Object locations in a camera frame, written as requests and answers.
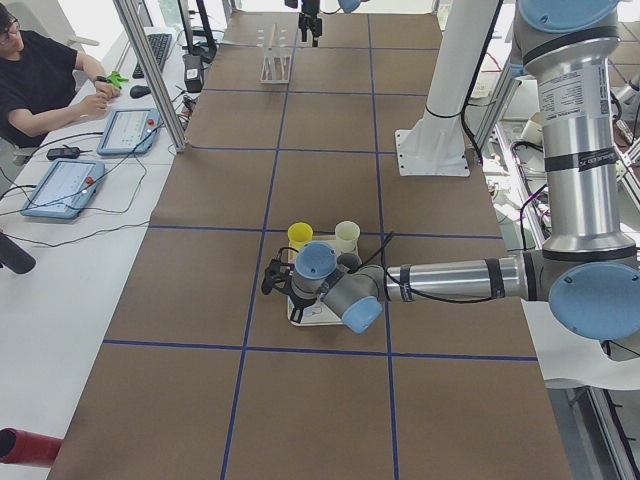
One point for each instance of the red cylinder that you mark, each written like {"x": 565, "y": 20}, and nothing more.
{"x": 26, "y": 448}

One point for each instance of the seated person black shirt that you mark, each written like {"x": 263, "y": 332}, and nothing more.
{"x": 46, "y": 85}

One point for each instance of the cream white plastic cup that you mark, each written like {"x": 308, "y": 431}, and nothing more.
{"x": 347, "y": 234}

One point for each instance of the black cylinder handle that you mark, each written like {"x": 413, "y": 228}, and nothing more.
{"x": 14, "y": 257}

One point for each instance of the black computer mouse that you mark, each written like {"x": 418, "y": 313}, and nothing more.
{"x": 139, "y": 91}

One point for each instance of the yellow plastic cup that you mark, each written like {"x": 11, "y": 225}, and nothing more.
{"x": 299, "y": 234}

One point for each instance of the white wire cup rack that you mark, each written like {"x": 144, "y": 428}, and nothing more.
{"x": 277, "y": 57}

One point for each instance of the blue teach pendant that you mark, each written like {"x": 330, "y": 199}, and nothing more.
{"x": 65, "y": 190}
{"x": 129, "y": 131}

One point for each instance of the black keyboard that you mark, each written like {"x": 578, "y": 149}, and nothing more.
{"x": 159, "y": 49}

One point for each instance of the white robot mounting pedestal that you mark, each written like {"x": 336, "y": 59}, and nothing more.
{"x": 435, "y": 145}

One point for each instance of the far blue teach pendant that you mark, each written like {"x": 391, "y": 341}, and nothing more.
{"x": 129, "y": 131}

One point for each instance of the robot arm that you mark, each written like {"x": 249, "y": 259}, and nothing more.
{"x": 587, "y": 270}
{"x": 313, "y": 7}

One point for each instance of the white paper sheet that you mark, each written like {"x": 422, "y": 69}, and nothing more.
{"x": 569, "y": 361}

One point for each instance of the green toy figure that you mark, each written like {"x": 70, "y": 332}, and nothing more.
{"x": 116, "y": 79}

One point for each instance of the near blue teach pendant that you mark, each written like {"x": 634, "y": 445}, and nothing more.
{"x": 65, "y": 190}

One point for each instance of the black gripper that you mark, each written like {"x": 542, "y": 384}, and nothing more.
{"x": 300, "y": 303}
{"x": 309, "y": 13}

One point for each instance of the aluminium frame post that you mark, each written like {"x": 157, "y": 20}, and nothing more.
{"x": 137, "y": 36}

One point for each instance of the cream rabbit print tray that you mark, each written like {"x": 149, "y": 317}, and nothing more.
{"x": 320, "y": 315}

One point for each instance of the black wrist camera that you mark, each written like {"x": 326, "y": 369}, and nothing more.
{"x": 277, "y": 276}

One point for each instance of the black power adapter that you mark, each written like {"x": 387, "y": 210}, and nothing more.
{"x": 193, "y": 73}

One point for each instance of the grey plastic cup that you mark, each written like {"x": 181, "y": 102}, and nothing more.
{"x": 349, "y": 262}

